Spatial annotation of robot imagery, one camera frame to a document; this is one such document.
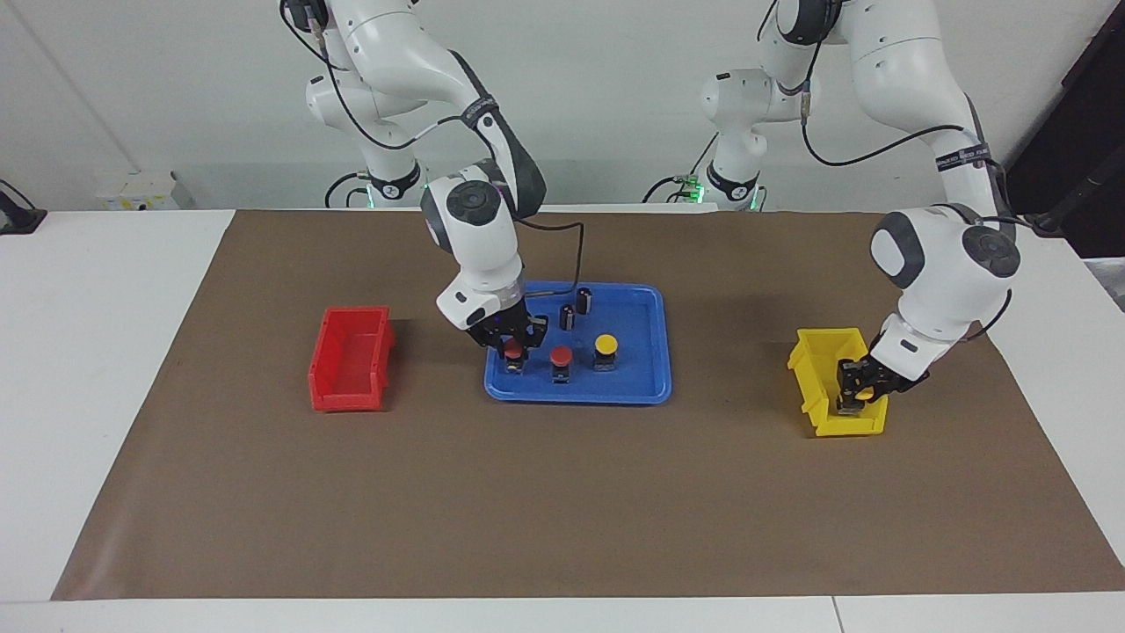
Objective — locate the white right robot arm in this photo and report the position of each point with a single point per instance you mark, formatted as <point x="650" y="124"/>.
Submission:
<point x="479" y="237"/>

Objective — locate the red push button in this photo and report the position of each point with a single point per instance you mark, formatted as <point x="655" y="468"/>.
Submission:
<point x="561" y="356"/>
<point x="513" y="352"/>

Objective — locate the dark panel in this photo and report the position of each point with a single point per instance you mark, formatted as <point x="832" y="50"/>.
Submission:
<point x="1081" y="114"/>

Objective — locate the brown table mat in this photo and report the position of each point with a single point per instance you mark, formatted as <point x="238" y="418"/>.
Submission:
<point x="527" y="501"/>

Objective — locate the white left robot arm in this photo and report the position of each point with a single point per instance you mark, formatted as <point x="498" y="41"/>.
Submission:
<point x="945" y="264"/>

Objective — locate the yellow plastic bin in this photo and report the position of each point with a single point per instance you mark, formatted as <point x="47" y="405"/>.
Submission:
<point x="813" y="369"/>

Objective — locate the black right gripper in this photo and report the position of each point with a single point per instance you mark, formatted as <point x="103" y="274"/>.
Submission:
<point x="505" y="327"/>

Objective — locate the black cylindrical capacitor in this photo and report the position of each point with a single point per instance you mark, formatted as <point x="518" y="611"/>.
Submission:
<point x="584" y="301"/>
<point x="567" y="316"/>

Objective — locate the red plastic bin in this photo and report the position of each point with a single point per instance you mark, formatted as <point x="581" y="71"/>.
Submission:
<point x="347" y="369"/>

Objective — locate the yellow push button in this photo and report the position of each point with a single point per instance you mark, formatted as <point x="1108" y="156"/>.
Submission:
<point x="866" y="394"/>
<point x="606" y="345"/>

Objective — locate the black stand bar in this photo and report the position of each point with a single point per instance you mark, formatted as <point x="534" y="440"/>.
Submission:
<point x="1077" y="198"/>

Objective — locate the blue plastic tray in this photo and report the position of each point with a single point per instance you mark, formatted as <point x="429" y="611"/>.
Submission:
<point x="633" y="369"/>

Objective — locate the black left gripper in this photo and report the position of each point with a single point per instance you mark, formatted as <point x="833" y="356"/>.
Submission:
<point x="883" y="374"/>

